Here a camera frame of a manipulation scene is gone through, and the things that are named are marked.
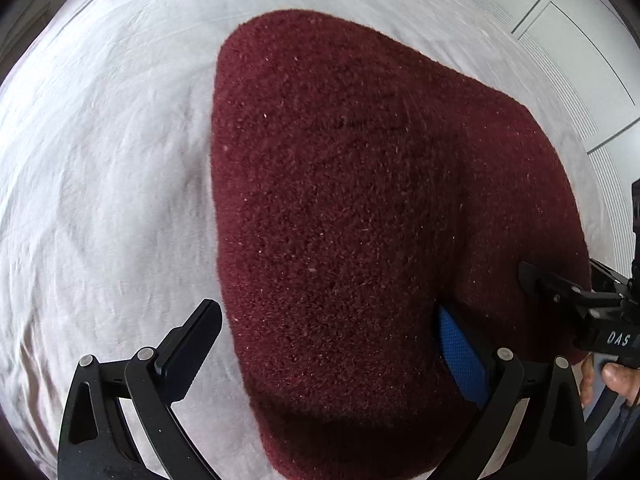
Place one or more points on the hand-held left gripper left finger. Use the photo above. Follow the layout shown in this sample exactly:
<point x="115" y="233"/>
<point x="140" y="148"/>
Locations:
<point x="192" y="350"/>

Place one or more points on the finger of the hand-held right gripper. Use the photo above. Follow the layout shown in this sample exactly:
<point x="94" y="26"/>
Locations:
<point x="611" y="274"/>
<point x="547" y="281"/>

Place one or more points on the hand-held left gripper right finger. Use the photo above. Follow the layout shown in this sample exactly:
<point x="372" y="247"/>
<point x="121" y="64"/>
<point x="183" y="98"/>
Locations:
<point x="465" y="352"/>

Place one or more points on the maroon knit sweater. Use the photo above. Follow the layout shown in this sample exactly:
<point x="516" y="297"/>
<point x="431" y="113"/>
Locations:
<point x="350" y="200"/>

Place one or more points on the person's right hand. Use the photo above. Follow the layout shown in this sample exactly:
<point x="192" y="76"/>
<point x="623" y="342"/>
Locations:
<point x="620" y="377"/>

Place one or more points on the person's grey pants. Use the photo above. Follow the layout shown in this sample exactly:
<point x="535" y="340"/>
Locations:
<point x="607" y="440"/>

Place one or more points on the white bed sheet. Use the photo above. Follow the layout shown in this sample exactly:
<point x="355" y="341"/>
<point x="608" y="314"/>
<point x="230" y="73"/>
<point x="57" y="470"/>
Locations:
<point x="110" y="185"/>

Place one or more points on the white wardrobe doors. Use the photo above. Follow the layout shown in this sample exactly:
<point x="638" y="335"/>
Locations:
<point x="575" y="50"/>

